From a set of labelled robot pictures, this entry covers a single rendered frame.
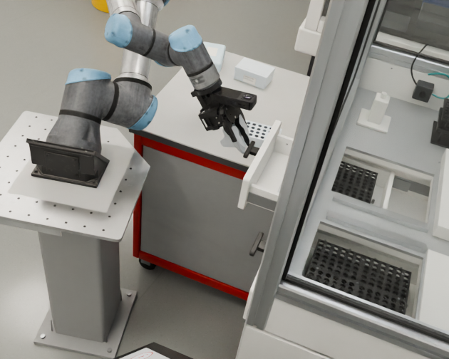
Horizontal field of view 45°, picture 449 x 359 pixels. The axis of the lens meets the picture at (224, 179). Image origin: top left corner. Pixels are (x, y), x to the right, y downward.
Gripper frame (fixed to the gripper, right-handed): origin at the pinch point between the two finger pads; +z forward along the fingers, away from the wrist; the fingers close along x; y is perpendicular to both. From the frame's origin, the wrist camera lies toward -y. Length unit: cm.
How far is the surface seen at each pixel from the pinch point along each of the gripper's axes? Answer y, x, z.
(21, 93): 180, -93, -14
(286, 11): 96, -289, 45
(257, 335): -18, 55, 12
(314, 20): -1, -80, -3
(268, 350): -18, 55, 16
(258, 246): -11.4, 32.4, 8.7
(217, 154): 17.8, -10.3, 6.6
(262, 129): 7.9, -24.7, 9.0
